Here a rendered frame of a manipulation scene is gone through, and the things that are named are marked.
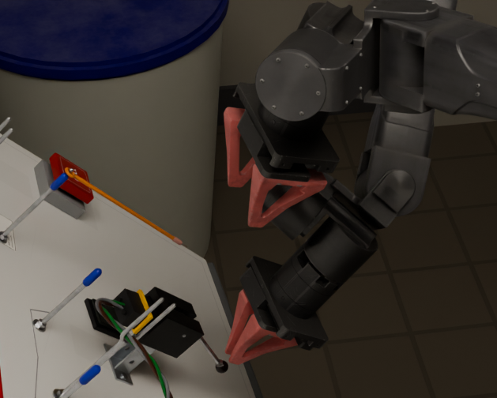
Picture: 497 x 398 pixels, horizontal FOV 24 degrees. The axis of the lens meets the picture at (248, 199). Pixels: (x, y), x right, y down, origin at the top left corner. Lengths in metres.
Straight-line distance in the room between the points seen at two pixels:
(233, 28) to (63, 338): 2.00
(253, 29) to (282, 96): 2.18
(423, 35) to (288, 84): 0.11
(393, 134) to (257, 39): 1.96
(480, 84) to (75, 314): 0.51
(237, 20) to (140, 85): 0.81
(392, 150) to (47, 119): 1.29
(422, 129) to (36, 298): 0.41
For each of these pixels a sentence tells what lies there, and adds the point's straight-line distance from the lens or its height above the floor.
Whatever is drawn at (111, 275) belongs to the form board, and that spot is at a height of 1.03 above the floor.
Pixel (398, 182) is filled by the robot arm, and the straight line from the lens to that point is 1.12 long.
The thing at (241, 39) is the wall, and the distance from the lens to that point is 3.07.
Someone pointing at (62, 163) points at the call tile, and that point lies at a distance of 1.32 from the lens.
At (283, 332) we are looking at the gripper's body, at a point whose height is 1.10.
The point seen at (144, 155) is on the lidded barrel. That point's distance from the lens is 2.39.
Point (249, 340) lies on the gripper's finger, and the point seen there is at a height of 1.06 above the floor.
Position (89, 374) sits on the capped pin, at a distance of 0.96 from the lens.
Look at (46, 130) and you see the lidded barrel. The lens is 2.35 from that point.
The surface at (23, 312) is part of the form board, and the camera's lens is 1.11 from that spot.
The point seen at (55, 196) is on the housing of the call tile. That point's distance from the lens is 1.30.
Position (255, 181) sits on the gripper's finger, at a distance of 0.98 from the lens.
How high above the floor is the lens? 1.93
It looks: 41 degrees down
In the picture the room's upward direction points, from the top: straight up
